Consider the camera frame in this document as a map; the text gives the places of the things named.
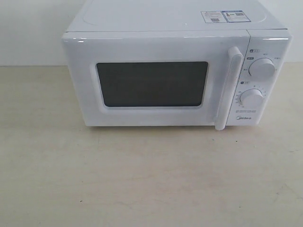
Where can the upper white control knob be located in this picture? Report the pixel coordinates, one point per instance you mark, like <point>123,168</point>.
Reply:
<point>262,69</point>

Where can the white microwave door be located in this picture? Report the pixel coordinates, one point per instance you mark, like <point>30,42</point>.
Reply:
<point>173,78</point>

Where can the white control knob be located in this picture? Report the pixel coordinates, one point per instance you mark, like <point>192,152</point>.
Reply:
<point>251,98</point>
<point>262,69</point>

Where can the white microwave oven body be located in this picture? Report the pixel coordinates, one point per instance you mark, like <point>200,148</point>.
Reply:
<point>268,37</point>

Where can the lower white control knob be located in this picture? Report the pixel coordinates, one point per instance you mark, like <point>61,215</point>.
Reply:
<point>251,98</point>

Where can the printed paper instruction sheet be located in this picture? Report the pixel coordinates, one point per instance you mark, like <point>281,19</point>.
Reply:
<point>227,16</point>

